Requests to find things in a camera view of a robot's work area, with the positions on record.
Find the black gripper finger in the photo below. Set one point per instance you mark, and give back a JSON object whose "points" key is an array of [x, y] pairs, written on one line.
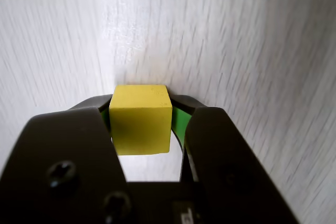
{"points": [[223, 161]]}

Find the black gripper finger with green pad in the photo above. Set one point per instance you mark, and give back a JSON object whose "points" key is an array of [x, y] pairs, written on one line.
{"points": [[60, 155]]}

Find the yellow wooden cube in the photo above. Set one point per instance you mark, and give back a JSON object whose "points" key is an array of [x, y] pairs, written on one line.
{"points": [[140, 127]]}

